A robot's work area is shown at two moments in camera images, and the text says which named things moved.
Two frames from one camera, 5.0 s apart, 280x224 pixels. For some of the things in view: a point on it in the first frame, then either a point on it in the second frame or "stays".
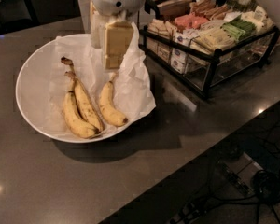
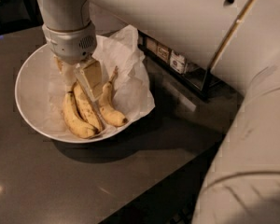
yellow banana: x=85 y=106 stays
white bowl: x=64 y=91 stays
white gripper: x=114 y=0 -> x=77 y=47
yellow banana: x=108 y=105 stays
